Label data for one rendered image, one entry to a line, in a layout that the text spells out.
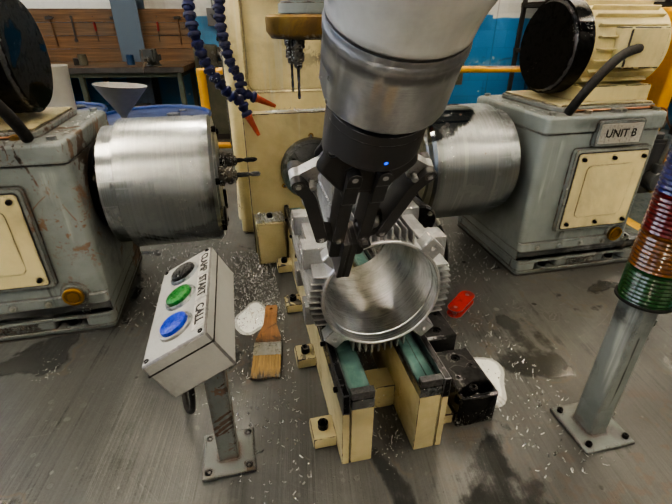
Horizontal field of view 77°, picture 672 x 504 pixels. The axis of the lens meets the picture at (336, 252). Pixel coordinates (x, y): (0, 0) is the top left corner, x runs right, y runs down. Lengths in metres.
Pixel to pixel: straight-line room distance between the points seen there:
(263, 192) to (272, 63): 0.30
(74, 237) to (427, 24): 0.73
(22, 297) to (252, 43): 0.71
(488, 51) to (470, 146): 5.58
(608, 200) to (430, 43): 0.91
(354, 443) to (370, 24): 0.50
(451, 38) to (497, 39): 6.26
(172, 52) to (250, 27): 4.88
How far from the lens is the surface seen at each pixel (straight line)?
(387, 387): 0.68
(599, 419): 0.73
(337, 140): 0.31
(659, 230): 0.58
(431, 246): 0.54
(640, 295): 0.61
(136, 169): 0.82
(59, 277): 0.91
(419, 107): 0.27
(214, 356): 0.43
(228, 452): 0.64
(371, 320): 0.63
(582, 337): 0.94
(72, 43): 6.34
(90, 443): 0.75
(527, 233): 1.04
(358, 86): 0.26
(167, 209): 0.82
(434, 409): 0.61
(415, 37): 0.24
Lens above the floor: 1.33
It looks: 29 degrees down
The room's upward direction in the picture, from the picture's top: straight up
